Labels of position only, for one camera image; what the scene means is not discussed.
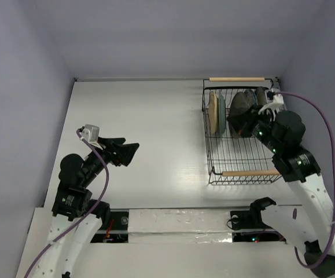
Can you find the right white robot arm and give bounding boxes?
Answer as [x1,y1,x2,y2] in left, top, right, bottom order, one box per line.
[227,108,335,277]

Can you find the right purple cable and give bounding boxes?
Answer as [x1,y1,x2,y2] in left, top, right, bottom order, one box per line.
[279,91,335,269]

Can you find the purple cable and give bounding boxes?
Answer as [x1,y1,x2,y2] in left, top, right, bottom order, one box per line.
[24,129,111,278]
[279,91,335,269]

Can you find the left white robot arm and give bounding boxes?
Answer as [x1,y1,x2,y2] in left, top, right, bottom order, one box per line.
[35,136,139,277]

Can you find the grey reindeer plate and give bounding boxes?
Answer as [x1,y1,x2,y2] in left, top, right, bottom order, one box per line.
[227,91,250,139]

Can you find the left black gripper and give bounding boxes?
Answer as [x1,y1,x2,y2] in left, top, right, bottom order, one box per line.
[81,135,139,185]

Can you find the black wire dish rack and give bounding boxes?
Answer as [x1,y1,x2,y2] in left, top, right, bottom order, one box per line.
[201,78,281,185]

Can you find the dark grey rimmed plate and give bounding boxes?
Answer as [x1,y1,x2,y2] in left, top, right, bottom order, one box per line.
[255,86,267,107]

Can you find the teal plate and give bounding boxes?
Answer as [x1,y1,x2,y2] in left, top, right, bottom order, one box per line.
[218,90,226,136]

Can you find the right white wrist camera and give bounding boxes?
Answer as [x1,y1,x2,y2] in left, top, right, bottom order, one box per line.
[258,89,284,115]

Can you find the beige bird pattern plate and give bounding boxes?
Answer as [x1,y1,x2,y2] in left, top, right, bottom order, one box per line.
[208,91,218,135]

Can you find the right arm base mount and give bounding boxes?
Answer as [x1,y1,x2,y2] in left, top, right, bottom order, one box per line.
[226,210,267,231]

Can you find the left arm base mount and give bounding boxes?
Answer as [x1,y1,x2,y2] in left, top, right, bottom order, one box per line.
[91,210,129,243]

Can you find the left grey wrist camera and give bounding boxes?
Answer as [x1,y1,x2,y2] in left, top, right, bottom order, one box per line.
[80,124,100,144]

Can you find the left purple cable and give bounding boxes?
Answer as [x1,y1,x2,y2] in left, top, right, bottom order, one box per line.
[24,129,111,278]

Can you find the blue floral plate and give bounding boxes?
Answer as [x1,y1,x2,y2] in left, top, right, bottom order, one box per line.
[244,89,258,108]

